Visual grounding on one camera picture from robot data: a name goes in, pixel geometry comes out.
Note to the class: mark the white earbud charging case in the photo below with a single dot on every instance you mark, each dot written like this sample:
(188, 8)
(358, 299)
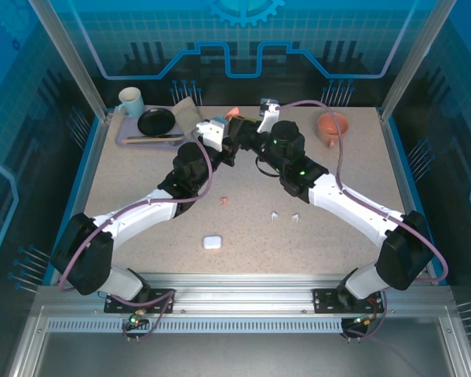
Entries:
(212, 242)

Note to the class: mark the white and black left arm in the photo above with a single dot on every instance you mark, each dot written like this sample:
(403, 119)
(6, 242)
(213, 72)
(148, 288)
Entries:
(141, 212)

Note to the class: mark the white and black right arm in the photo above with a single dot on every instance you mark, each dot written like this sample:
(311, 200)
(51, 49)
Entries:
(349, 200)

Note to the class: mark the steel fork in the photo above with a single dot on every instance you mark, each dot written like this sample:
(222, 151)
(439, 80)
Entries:
(176, 143)

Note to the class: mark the light wooden chopsticks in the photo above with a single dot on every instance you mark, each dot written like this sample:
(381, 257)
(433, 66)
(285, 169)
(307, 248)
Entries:
(149, 139)

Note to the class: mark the orange ceramic cup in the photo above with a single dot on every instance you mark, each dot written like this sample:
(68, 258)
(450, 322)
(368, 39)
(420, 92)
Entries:
(333, 125)

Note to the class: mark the folded beige cloth napkin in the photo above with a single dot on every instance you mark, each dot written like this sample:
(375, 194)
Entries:
(184, 114)

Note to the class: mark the black round plate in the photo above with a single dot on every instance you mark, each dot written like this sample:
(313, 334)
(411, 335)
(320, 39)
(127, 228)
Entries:
(155, 121)

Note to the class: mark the lavender plastic tray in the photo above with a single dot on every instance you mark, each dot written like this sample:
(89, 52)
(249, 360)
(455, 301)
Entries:
(121, 133)

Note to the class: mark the light blue mug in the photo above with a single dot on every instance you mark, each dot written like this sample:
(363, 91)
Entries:
(131, 102)

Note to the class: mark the slotted aluminium strip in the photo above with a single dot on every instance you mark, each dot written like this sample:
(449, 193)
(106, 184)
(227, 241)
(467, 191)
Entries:
(239, 326)

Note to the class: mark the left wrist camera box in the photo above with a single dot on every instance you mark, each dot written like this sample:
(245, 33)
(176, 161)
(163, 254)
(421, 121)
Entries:
(210, 135)

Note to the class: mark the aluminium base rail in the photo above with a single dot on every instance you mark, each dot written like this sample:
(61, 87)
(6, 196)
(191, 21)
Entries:
(239, 292)

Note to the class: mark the aluminium frame post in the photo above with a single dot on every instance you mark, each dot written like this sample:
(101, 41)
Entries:
(74, 63)
(406, 63)

